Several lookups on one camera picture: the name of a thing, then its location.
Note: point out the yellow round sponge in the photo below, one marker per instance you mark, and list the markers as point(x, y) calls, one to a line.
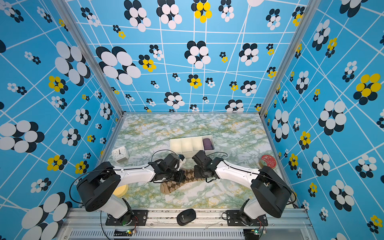
point(121, 191)

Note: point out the right green circuit board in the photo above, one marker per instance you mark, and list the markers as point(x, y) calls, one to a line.
point(253, 234)

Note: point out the green circuit board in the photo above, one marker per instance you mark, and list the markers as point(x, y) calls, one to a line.
point(124, 233)
point(253, 234)

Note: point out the round red lid tin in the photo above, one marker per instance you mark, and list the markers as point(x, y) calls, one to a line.
point(269, 161)

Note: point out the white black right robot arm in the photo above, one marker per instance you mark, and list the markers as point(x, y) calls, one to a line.
point(272, 194)

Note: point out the white compartment organizer tray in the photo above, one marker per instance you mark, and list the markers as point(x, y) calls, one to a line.
point(189, 146)

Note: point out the purple rolled sock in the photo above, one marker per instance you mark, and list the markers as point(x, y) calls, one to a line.
point(207, 144)

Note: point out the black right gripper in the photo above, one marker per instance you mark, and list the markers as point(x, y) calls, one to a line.
point(196, 171)

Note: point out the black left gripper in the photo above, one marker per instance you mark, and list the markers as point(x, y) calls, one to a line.
point(181, 178)

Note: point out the black computer mouse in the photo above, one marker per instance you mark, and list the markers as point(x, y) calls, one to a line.
point(185, 217)

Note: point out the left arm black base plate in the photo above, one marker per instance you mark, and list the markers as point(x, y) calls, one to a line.
point(131, 218)

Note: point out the white square alarm clock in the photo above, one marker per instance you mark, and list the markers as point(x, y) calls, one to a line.
point(120, 154)

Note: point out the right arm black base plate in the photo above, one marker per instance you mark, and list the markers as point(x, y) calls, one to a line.
point(235, 218)

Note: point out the aluminium front rail frame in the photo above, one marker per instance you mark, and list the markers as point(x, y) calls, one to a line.
point(209, 224)

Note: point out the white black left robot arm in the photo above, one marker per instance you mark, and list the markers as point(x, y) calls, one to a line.
point(97, 188)

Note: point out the left green circuit board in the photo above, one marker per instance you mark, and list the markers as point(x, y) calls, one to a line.
point(124, 233)

